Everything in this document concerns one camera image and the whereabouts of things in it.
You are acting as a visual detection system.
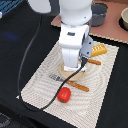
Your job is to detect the woven beige placemat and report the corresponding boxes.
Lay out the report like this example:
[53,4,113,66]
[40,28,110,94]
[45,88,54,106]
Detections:
[21,43,118,128]

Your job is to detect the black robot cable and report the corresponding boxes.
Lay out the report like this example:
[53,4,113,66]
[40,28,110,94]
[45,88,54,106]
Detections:
[17,14,90,112]

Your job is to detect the round beige plate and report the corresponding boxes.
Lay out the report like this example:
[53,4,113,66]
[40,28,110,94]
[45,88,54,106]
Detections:
[59,64,86,81]

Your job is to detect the red toy tomato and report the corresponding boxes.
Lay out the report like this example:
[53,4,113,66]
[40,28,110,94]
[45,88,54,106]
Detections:
[57,87,71,103]

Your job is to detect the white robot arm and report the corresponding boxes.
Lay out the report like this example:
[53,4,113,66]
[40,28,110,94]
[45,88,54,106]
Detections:
[28,0,93,71]

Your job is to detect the fork with wooden handle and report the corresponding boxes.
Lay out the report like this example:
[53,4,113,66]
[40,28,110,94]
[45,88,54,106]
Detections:
[49,74,89,92]

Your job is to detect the yellow toy bread loaf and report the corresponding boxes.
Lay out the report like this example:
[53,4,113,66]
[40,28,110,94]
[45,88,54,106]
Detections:
[91,44,107,57]

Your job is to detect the brown wooden tray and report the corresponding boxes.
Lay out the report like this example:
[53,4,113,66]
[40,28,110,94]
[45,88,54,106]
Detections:
[50,0,128,44]

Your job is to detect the large grey pot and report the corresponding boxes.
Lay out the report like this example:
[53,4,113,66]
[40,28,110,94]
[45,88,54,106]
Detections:
[91,3,107,26]

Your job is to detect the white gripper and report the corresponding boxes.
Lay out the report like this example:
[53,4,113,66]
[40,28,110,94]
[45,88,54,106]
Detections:
[59,24,93,71]

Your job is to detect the beige bowl on burner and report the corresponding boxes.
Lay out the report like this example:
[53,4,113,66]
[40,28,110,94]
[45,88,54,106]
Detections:
[121,7,128,30]

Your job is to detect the knife with wooden handle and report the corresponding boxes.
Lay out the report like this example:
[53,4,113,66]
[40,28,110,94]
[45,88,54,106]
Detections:
[87,59,101,65]

